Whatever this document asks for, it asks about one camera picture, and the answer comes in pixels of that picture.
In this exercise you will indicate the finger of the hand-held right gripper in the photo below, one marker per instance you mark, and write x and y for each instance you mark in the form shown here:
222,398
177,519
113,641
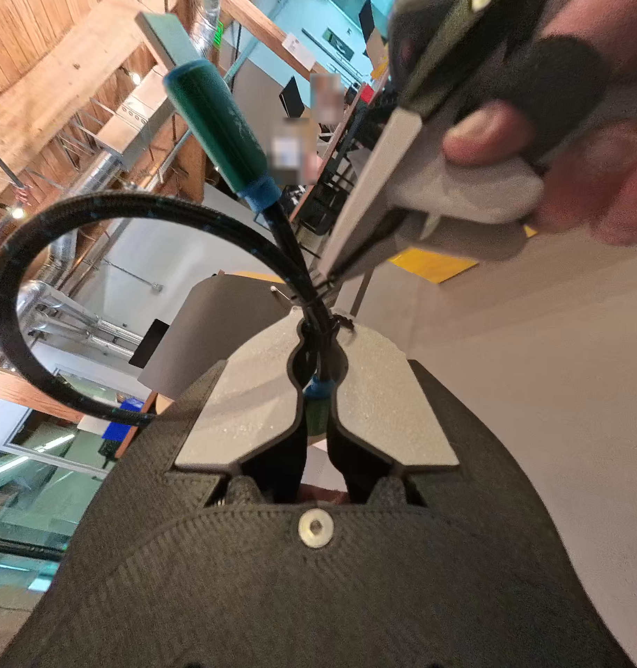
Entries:
376,188

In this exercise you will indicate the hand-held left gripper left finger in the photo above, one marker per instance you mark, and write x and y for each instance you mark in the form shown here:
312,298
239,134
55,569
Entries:
240,412

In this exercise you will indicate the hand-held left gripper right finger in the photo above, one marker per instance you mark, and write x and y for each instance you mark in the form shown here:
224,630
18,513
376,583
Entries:
397,412

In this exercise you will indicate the person's right hand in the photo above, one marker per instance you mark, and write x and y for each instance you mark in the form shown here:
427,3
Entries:
611,167

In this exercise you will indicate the yellow plastic bin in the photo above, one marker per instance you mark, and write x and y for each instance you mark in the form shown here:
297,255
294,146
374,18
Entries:
433,263

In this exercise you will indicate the grey panel with wooden rim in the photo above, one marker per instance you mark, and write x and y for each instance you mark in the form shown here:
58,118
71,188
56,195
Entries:
209,334

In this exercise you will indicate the rectangular metal duct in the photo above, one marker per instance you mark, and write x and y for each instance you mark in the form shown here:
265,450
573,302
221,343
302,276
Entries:
131,115

